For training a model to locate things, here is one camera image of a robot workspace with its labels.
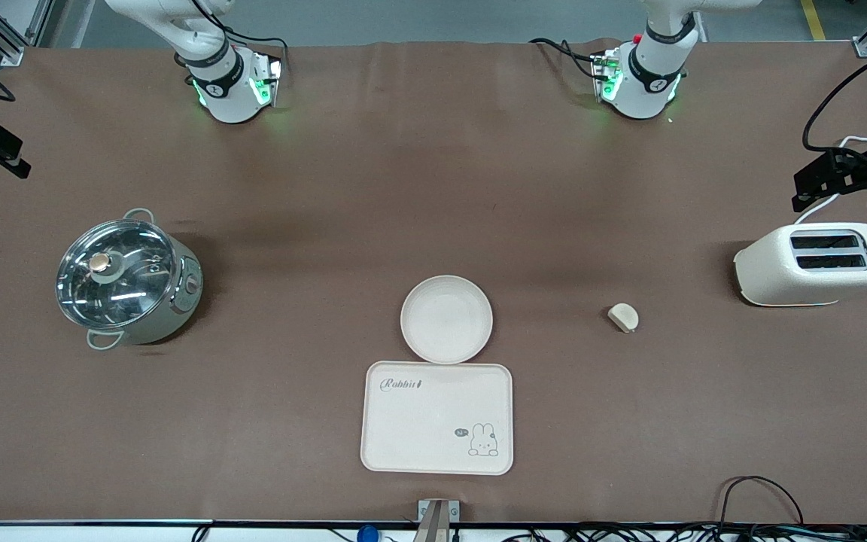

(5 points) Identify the small cream bun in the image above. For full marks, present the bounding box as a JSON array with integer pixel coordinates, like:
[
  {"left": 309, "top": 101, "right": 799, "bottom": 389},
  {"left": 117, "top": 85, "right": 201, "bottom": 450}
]
[{"left": 607, "top": 303, "right": 640, "bottom": 333}]

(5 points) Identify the round cream plate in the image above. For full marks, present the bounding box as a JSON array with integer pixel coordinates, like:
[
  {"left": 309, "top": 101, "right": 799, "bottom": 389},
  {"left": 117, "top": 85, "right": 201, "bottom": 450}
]
[{"left": 400, "top": 275, "right": 494, "bottom": 365}]

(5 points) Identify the cream rabbit print tray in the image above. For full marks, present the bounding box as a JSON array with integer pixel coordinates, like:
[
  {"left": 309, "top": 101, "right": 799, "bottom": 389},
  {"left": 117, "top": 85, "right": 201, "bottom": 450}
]
[{"left": 360, "top": 361, "right": 515, "bottom": 477}]

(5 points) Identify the cream two-slot toaster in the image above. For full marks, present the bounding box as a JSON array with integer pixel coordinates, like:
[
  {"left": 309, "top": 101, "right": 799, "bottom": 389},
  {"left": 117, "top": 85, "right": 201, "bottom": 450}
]
[{"left": 733, "top": 221, "right": 867, "bottom": 308}]

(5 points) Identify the glass pot lid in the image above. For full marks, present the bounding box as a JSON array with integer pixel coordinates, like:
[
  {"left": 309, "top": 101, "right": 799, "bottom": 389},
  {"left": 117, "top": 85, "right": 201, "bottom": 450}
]
[{"left": 56, "top": 219, "right": 178, "bottom": 331}]

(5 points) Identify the steel electric cooking pot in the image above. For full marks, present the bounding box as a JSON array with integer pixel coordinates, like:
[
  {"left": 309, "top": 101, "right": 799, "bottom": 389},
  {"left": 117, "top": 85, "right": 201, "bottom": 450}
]
[{"left": 56, "top": 208, "right": 204, "bottom": 352}]

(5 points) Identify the brown table cover mat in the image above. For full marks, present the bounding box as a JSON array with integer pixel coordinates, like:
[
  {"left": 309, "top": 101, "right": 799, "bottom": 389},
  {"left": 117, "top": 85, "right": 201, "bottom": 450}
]
[{"left": 0, "top": 38, "right": 867, "bottom": 526}]

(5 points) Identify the white toaster power cord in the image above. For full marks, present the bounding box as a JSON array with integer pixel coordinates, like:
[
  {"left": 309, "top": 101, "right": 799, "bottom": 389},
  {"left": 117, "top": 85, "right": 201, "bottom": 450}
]
[{"left": 793, "top": 135, "right": 867, "bottom": 225}]

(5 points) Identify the black right base cable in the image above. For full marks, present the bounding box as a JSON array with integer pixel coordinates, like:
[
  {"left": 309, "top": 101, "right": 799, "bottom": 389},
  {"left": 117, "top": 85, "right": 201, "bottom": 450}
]
[{"left": 191, "top": 0, "right": 290, "bottom": 76}]

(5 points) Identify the black base cable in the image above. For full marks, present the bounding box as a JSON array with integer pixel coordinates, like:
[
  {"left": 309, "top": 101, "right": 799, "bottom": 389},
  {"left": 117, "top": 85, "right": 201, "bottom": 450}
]
[
  {"left": 529, "top": 36, "right": 602, "bottom": 82},
  {"left": 191, "top": 0, "right": 290, "bottom": 76}
]

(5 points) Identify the black left base cable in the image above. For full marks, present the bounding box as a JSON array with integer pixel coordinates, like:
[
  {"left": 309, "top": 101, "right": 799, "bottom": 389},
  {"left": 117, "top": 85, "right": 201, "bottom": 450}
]
[{"left": 529, "top": 36, "right": 602, "bottom": 82}]

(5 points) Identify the black looped table cable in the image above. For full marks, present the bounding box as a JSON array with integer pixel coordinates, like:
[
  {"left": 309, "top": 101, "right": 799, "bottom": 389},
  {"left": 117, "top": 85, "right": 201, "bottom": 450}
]
[{"left": 717, "top": 475, "right": 805, "bottom": 528}]

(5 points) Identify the black cable bundle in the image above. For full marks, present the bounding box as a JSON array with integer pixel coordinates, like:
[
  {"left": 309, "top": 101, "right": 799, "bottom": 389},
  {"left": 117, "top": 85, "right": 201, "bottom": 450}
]
[{"left": 494, "top": 522, "right": 867, "bottom": 542}]

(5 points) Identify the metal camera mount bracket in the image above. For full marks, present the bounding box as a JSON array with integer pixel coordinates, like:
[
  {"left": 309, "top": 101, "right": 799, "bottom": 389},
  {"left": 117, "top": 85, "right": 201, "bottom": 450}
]
[{"left": 412, "top": 499, "right": 461, "bottom": 542}]

